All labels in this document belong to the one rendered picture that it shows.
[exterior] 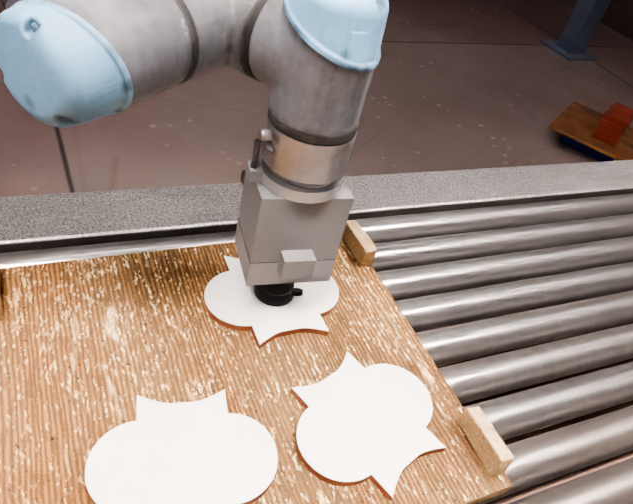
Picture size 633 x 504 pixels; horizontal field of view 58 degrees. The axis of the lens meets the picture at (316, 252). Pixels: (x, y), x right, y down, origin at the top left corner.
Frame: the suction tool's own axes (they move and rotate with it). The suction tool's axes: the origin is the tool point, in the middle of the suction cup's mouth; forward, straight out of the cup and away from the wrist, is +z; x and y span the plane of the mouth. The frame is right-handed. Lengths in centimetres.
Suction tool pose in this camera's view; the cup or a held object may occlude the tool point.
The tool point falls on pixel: (273, 293)
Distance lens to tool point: 60.6
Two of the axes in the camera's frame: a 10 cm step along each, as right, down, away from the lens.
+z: -2.0, 7.3, 6.5
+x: -2.7, -6.8, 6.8
